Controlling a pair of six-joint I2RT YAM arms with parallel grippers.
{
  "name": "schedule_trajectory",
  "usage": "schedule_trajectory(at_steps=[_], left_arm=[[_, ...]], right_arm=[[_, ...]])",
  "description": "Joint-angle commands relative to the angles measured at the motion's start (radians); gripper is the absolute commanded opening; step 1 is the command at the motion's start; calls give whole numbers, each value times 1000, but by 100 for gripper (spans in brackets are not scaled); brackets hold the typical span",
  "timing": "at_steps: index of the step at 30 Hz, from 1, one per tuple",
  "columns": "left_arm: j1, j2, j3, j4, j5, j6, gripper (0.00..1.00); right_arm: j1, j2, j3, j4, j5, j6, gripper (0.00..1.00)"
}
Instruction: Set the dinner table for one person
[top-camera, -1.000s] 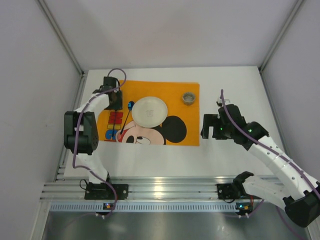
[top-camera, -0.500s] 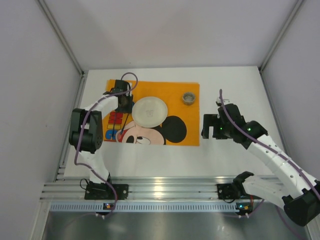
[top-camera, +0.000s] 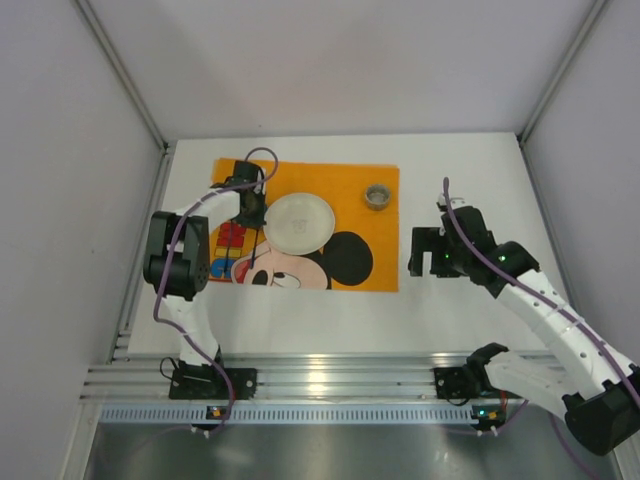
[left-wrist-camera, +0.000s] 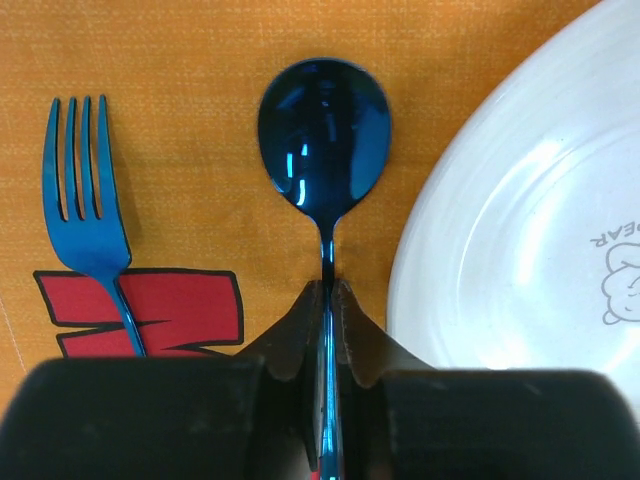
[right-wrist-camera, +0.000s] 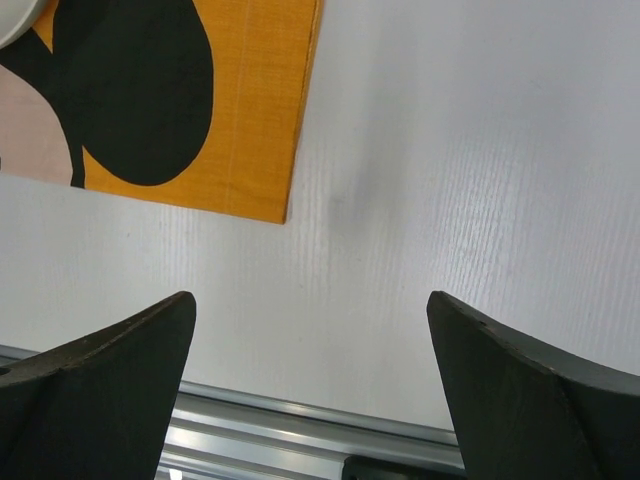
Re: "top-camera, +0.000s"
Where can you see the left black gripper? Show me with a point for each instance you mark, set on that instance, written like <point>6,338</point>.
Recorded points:
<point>252,220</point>

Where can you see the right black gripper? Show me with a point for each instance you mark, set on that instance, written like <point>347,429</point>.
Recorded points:
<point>422,251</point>

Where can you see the blue spoon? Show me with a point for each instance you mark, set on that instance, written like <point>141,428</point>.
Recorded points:
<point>254,248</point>

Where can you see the cream round plate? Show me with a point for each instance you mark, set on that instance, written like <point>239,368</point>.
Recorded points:
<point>299,224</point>

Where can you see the orange cartoon mouse placemat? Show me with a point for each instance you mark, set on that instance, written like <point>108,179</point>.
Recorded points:
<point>361,255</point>

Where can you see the speckled ceramic cup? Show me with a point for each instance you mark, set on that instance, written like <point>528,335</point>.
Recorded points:
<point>377,197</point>

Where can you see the blue fork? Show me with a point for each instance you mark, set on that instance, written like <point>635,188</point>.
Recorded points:
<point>230,242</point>

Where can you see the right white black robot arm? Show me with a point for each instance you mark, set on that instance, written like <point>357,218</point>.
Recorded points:
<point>596,393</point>

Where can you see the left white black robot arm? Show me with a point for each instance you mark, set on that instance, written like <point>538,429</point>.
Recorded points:
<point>177,256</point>

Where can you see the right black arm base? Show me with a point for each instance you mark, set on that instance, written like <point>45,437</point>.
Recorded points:
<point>460,385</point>

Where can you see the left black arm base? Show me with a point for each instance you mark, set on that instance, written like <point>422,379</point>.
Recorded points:
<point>191,382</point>

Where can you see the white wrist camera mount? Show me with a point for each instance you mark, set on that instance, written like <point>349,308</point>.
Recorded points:
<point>452,202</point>

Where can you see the aluminium mounting rail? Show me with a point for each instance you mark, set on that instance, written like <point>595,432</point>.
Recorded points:
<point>329,378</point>

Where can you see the slotted grey cable duct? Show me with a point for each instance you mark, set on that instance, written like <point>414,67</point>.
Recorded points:
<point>300,414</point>

